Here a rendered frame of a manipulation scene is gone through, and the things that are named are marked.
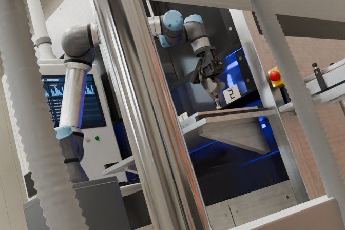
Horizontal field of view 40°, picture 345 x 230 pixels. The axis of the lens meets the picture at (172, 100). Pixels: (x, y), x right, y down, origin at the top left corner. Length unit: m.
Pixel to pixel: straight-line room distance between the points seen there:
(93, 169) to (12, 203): 8.62
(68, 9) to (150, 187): 2.78
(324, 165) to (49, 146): 0.34
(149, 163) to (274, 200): 1.62
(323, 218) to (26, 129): 0.32
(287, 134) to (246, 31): 0.46
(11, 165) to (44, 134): 10.99
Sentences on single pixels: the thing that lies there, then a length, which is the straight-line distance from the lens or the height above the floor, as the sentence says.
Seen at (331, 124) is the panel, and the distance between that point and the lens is 2.23.
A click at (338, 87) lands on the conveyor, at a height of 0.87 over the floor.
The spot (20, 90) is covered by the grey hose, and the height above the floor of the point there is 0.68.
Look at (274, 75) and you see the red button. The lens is 1.90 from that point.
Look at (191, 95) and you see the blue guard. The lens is 2.26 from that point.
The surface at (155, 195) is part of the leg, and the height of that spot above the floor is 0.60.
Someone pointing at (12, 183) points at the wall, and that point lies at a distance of 11.21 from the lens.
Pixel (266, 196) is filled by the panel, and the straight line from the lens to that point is 2.04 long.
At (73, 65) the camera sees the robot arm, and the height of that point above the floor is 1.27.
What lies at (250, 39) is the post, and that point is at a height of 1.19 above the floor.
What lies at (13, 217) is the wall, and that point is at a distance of 11.05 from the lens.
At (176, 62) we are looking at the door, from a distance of 2.34.
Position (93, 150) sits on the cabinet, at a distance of 2.55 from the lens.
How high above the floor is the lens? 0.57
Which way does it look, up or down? 14 degrees up
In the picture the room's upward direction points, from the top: 17 degrees counter-clockwise
